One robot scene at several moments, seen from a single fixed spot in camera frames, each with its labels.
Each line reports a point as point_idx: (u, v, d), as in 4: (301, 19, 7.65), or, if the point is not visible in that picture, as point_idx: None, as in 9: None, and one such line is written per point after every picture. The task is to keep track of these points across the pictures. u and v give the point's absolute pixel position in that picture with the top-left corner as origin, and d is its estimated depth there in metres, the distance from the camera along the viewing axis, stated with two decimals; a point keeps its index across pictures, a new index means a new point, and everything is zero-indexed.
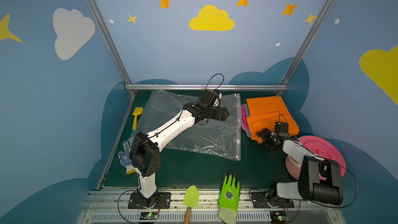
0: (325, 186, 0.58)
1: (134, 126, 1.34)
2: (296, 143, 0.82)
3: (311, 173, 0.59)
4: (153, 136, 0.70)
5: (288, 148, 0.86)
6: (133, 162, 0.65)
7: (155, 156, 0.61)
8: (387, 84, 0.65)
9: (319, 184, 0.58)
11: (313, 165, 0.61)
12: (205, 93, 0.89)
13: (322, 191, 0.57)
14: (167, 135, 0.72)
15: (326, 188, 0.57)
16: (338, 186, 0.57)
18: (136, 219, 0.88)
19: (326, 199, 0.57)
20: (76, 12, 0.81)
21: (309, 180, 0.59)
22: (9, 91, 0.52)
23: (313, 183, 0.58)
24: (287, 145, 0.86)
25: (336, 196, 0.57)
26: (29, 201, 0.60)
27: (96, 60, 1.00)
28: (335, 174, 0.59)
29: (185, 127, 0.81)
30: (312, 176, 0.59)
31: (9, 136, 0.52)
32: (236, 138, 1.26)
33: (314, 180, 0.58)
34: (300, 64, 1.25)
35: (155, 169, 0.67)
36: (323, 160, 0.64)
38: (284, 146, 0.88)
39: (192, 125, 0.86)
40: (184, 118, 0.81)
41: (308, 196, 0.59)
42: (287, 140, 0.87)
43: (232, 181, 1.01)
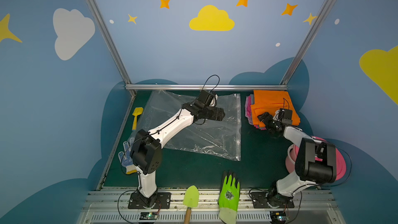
0: (320, 166, 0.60)
1: (134, 126, 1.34)
2: (297, 129, 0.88)
3: (309, 154, 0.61)
4: (155, 134, 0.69)
5: (289, 133, 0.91)
6: (133, 160, 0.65)
7: (157, 152, 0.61)
8: (387, 84, 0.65)
9: (314, 164, 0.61)
11: (311, 145, 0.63)
12: (202, 93, 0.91)
13: (317, 170, 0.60)
14: (168, 132, 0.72)
15: (321, 168, 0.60)
16: (332, 167, 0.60)
18: (136, 219, 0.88)
19: (320, 178, 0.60)
20: (76, 12, 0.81)
21: (305, 159, 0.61)
22: (9, 91, 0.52)
23: (309, 163, 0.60)
24: (287, 130, 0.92)
25: (329, 176, 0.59)
26: (28, 202, 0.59)
27: (96, 60, 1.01)
28: (330, 155, 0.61)
29: (184, 125, 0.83)
30: (309, 156, 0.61)
31: (10, 135, 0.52)
32: (236, 139, 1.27)
33: (310, 160, 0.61)
34: (300, 64, 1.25)
35: (157, 166, 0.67)
36: (320, 143, 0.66)
38: (284, 131, 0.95)
39: (190, 123, 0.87)
40: (184, 116, 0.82)
41: (303, 176, 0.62)
42: (289, 126, 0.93)
43: (232, 181, 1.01)
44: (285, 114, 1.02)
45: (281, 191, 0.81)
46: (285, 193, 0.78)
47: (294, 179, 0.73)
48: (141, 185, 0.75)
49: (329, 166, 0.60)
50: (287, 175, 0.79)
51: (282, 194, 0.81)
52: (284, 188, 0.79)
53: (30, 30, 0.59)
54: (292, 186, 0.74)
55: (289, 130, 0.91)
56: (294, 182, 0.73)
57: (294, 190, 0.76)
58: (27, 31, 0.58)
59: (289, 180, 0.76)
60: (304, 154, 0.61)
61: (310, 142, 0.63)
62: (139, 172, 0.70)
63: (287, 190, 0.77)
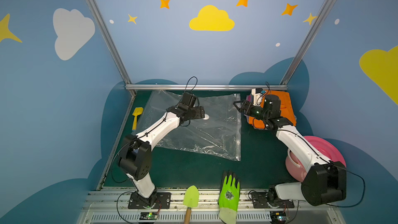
0: (333, 192, 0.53)
1: (134, 126, 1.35)
2: (292, 134, 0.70)
3: (322, 185, 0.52)
4: (143, 137, 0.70)
5: (284, 137, 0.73)
6: (122, 167, 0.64)
7: (146, 156, 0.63)
8: (388, 84, 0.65)
9: (328, 195, 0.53)
11: (324, 176, 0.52)
12: (185, 95, 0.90)
13: (330, 197, 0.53)
14: (156, 134, 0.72)
15: (332, 194, 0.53)
16: (342, 189, 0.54)
18: (136, 219, 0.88)
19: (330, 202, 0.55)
20: (76, 12, 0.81)
21: (318, 192, 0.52)
22: (9, 91, 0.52)
23: (322, 195, 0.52)
24: (283, 135, 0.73)
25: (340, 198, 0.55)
26: (28, 202, 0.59)
27: (96, 60, 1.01)
28: (341, 178, 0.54)
29: (170, 127, 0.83)
30: (322, 188, 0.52)
31: (10, 135, 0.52)
32: (237, 139, 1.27)
33: (324, 192, 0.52)
34: (300, 64, 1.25)
35: (147, 170, 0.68)
36: (326, 163, 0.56)
38: (278, 135, 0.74)
39: (176, 126, 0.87)
40: (170, 118, 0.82)
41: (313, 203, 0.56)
42: (283, 128, 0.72)
43: (232, 181, 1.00)
44: (273, 106, 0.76)
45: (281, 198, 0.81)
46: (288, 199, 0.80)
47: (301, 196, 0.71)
48: (137, 189, 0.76)
49: (339, 190, 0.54)
50: (289, 185, 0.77)
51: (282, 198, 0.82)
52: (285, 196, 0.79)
53: (30, 31, 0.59)
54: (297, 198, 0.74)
55: (286, 136, 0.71)
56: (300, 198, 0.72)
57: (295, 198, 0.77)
58: (28, 31, 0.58)
59: (293, 192, 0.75)
60: (318, 187, 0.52)
61: (323, 172, 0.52)
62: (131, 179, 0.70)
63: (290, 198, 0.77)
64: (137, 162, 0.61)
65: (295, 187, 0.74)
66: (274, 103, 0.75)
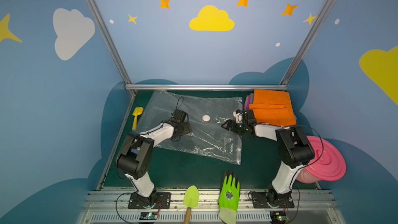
0: (299, 147, 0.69)
1: (134, 126, 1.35)
2: (265, 125, 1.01)
3: (287, 141, 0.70)
4: (145, 134, 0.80)
5: (260, 131, 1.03)
6: (121, 165, 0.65)
7: (148, 151, 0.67)
8: (388, 84, 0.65)
9: (295, 149, 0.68)
11: (285, 134, 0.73)
12: (176, 111, 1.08)
13: (300, 152, 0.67)
14: (156, 135, 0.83)
15: (301, 150, 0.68)
16: (308, 144, 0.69)
18: (136, 219, 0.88)
19: (305, 158, 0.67)
20: (76, 12, 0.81)
21: (286, 147, 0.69)
22: (8, 91, 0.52)
23: (291, 150, 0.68)
24: (258, 129, 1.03)
25: (310, 153, 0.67)
26: (28, 202, 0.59)
27: (96, 60, 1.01)
28: (301, 135, 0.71)
29: (167, 134, 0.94)
30: (287, 143, 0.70)
31: (10, 135, 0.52)
32: (239, 145, 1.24)
33: (290, 146, 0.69)
34: (300, 64, 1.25)
35: (145, 170, 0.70)
36: (289, 128, 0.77)
38: (256, 130, 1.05)
39: (170, 136, 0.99)
40: (167, 125, 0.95)
41: (292, 164, 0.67)
42: (257, 125, 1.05)
43: (232, 181, 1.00)
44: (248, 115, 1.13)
45: (280, 192, 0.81)
46: (285, 190, 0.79)
47: (286, 170, 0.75)
48: (137, 188, 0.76)
49: (306, 145, 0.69)
50: (278, 172, 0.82)
51: (282, 193, 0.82)
52: (281, 186, 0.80)
53: (29, 31, 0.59)
54: (287, 180, 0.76)
55: (259, 128, 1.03)
56: (287, 175, 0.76)
57: (291, 184, 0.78)
58: (27, 31, 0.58)
59: (282, 174, 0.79)
60: (284, 143, 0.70)
61: (283, 131, 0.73)
62: (130, 179, 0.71)
63: (285, 186, 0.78)
64: (139, 157, 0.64)
65: (281, 168, 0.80)
66: (248, 113, 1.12)
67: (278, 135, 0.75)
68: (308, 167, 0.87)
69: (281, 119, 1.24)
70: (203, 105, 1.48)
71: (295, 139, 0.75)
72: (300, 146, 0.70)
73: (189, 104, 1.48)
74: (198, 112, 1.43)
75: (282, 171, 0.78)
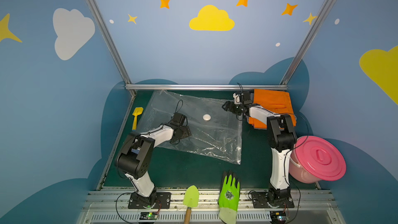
0: (284, 134, 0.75)
1: (134, 126, 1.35)
2: (258, 108, 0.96)
3: (275, 129, 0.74)
4: (145, 134, 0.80)
5: (254, 113, 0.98)
6: (121, 164, 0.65)
7: (149, 151, 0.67)
8: (388, 84, 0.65)
9: (281, 135, 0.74)
11: (274, 123, 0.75)
12: (175, 114, 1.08)
13: (284, 138, 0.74)
14: (156, 136, 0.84)
15: (286, 137, 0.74)
16: (293, 132, 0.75)
18: (136, 219, 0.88)
19: (287, 143, 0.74)
20: (75, 12, 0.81)
21: (273, 134, 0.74)
22: (8, 91, 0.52)
23: (278, 137, 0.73)
24: (252, 111, 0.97)
25: (292, 139, 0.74)
26: (27, 202, 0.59)
27: (96, 60, 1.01)
28: (289, 123, 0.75)
29: (167, 136, 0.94)
30: (275, 131, 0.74)
31: (10, 135, 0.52)
32: (238, 145, 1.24)
33: (278, 134, 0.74)
34: (300, 64, 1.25)
35: (146, 170, 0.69)
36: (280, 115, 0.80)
38: (249, 112, 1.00)
39: (170, 138, 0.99)
40: (167, 127, 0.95)
41: (275, 147, 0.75)
42: (251, 107, 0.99)
43: (232, 181, 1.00)
44: (244, 96, 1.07)
45: (276, 186, 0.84)
46: (281, 181, 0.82)
47: (276, 157, 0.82)
48: (137, 188, 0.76)
49: (290, 132, 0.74)
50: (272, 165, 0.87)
51: (279, 190, 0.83)
52: (274, 177, 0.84)
53: (29, 31, 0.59)
54: (280, 169, 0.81)
55: (253, 110, 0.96)
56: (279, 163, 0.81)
57: (285, 173, 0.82)
58: (27, 31, 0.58)
59: (274, 165, 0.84)
60: (272, 131, 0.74)
61: (273, 120, 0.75)
62: (131, 179, 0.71)
63: (280, 177, 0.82)
64: (139, 157, 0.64)
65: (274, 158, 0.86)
66: (244, 95, 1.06)
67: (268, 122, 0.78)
68: (308, 167, 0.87)
69: None
70: (203, 105, 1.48)
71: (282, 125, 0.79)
72: (285, 133, 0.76)
73: (189, 105, 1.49)
74: (198, 112, 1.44)
75: (274, 162, 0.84)
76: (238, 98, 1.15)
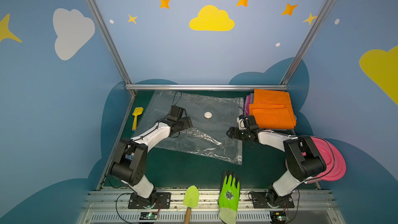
0: (311, 160, 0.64)
1: (134, 126, 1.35)
2: (269, 132, 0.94)
3: (297, 155, 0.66)
4: (139, 139, 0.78)
5: (264, 138, 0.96)
6: (115, 172, 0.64)
7: (142, 158, 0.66)
8: (389, 84, 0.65)
9: (306, 162, 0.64)
11: (294, 146, 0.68)
12: (173, 108, 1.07)
13: (311, 165, 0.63)
14: (150, 139, 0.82)
15: (312, 163, 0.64)
16: (318, 156, 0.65)
18: (136, 219, 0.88)
19: (316, 171, 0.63)
20: (76, 12, 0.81)
21: (297, 161, 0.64)
22: (9, 92, 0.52)
23: (302, 164, 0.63)
24: (262, 136, 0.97)
25: (321, 166, 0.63)
26: (27, 202, 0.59)
27: (96, 61, 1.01)
28: (311, 146, 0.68)
29: (162, 135, 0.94)
30: (298, 157, 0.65)
31: (10, 136, 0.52)
32: (239, 145, 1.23)
33: (301, 160, 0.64)
34: (300, 64, 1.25)
35: (141, 175, 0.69)
36: (297, 139, 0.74)
38: (260, 138, 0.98)
39: (167, 136, 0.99)
40: (162, 127, 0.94)
41: (304, 178, 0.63)
42: (260, 131, 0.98)
43: (232, 181, 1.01)
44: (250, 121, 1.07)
45: (282, 195, 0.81)
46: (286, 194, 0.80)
47: (292, 181, 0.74)
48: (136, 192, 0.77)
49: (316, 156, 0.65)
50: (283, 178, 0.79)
51: (283, 195, 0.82)
52: (284, 191, 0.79)
53: (29, 31, 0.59)
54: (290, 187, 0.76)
55: (264, 135, 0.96)
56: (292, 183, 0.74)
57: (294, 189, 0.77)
58: (27, 31, 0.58)
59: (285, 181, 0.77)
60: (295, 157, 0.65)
61: (291, 143, 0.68)
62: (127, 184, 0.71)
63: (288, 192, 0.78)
64: (133, 165, 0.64)
65: (285, 176, 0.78)
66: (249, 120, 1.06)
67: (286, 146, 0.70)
68: None
69: (281, 119, 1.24)
70: (204, 105, 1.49)
71: (303, 150, 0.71)
72: (310, 159, 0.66)
73: (189, 104, 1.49)
74: (199, 112, 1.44)
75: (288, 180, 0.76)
76: (242, 123, 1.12)
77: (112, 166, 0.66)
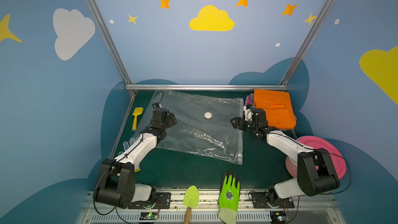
0: (325, 179, 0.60)
1: (134, 126, 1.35)
2: (281, 137, 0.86)
3: (311, 172, 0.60)
4: (124, 158, 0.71)
5: (273, 141, 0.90)
6: (103, 197, 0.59)
7: (130, 178, 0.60)
8: (389, 84, 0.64)
9: (319, 180, 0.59)
11: (310, 162, 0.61)
12: (155, 112, 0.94)
13: (323, 184, 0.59)
14: (136, 154, 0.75)
15: (325, 181, 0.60)
16: (333, 174, 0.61)
18: (136, 219, 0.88)
19: (327, 190, 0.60)
20: (76, 12, 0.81)
21: (310, 179, 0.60)
22: (9, 92, 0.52)
23: (315, 183, 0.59)
24: (271, 138, 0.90)
25: (333, 184, 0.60)
26: (27, 202, 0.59)
27: (96, 61, 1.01)
28: (328, 163, 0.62)
29: (149, 146, 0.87)
30: (312, 174, 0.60)
31: (10, 135, 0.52)
32: (238, 145, 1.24)
33: (315, 178, 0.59)
34: (300, 64, 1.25)
35: (132, 193, 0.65)
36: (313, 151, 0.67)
38: (268, 140, 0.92)
39: (155, 145, 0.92)
40: (147, 138, 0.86)
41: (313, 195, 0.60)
42: (269, 133, 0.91)
43: (232, 181, 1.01)
44: (259, 117, 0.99)
45: (282, 197, 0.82)
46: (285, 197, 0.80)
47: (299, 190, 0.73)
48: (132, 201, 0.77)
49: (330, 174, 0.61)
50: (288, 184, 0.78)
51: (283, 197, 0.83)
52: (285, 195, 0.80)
53: (29, 30, 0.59)
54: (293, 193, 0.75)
55: (273, 138, 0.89)
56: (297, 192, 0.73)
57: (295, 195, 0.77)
58: (27, 31, 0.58)
59: (289, 187, 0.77)
60: (308, 173, 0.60)
61: (307, 158, 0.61)
62: None
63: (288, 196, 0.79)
64: (120, 187, 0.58)
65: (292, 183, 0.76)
66: (258, 116, 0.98)
67: (300, 160, 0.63)
68: None
69: (281, 119, 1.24)
70: (204, 105, 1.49)
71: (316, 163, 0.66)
72: (323, 175, 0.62)
73: (189, 104, 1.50)
74: (199, 112, 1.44)
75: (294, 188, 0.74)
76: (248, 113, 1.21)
77: (98, 191, 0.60)
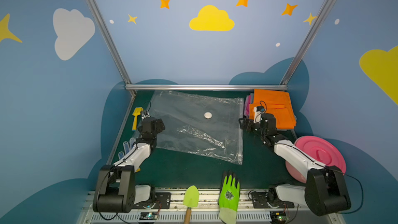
0: (336, 200, 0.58)
1: (134, 126, 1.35)
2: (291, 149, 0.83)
3: (322, 191, 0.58)
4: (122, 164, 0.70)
5: (282, 152, 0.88)
6: (103, 206, 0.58)
7: (131, 179, 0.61)
8: (389, 84, 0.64)
9: (329, 200, 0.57)
11: (322, 180, 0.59)
12: (144, 123, 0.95)
13: (333, 205, 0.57)
14: (133, 159, 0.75)
15: (336, 201, 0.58)
16: (345, 195, 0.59)
18: (136, 219, 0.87)
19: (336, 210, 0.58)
20: (76, 12, 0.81)
21: (321, 199, 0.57)
22: (9, 91, 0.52)
23: (326, 203, 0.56)
24: (279, 149, 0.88)
25: (344, 206, 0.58)
26: (27, 202, 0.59)
27: (96, 61, 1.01)
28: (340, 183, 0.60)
29: (144, 154, 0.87)
30: (323, 193, 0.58)
31: (10, 135, 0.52)
32: (239, 145, 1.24)
33: (325, 198, 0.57)
34: (300, 64, 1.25)
35: (133, 199, 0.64)
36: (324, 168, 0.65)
38: (275, 151, 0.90)
39: (148, 155, 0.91)
40: (141, 146, 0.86)
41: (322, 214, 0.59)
42: (278, 143, 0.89)
43: (232, 181, 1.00)
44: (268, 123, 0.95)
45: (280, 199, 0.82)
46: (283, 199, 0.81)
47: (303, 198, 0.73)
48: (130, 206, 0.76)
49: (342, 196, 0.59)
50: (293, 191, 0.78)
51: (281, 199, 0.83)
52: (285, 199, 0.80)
53: (29, 30, 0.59)
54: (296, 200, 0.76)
55: (282, 149, 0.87)
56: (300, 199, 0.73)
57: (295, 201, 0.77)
58: (27, 31, 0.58)
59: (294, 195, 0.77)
60: (318, 192, 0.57)
61: (319, 176, 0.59)
62: None
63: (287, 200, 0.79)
64: (122, 190, 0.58)
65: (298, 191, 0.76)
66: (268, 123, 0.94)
67: (311, 178, 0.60)
68: None
69: (281, 119, 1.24)
70: (204, 106, 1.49)
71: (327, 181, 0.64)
72: (334, 195, 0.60)
73: (189, 104, 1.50)
74: (199, 113, 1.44)
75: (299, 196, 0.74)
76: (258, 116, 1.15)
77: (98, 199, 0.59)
